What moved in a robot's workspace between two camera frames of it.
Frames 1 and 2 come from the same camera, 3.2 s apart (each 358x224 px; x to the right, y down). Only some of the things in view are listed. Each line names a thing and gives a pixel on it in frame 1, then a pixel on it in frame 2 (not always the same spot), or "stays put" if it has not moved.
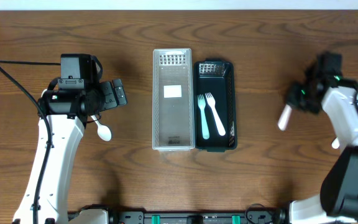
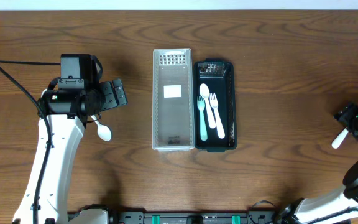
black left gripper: x=108 y=94 stays put
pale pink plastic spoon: x=284 y=117 → x=204 y=89
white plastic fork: x=335 y=143 stays put
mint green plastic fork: x=201 y=104 stays put
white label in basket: x=172 y=91 stays put
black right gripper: x=295 y=97 → x=347 y=116
